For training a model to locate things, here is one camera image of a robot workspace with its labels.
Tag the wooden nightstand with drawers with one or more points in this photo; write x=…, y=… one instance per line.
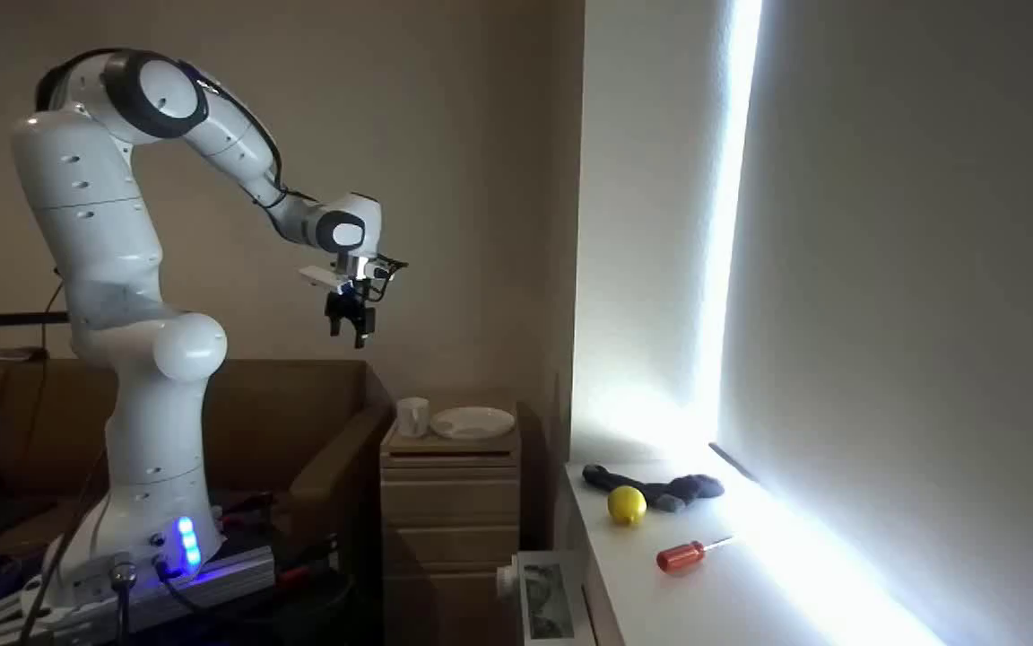
x=449, y=518

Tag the white ceramic mug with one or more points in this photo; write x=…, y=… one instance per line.
x=410, y=419

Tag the white wall heater unit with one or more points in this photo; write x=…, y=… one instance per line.
x=546, y=602

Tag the yellow ball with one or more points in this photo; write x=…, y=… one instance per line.
x=624, y=508

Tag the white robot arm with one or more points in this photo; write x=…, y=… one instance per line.
x=75, y=169

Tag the white window blind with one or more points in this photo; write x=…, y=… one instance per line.
x=878, y=329

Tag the white ceramic plate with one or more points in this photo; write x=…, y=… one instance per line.
x=469, y=423

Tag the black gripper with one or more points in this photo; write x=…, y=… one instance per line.
x=349, y=308

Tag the orange handled screwdriver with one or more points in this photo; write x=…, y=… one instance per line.
x=686, y=554

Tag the brown leather armchair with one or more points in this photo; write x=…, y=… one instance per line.
x=290, y=430

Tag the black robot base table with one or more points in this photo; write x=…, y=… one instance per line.
x=124, y=593

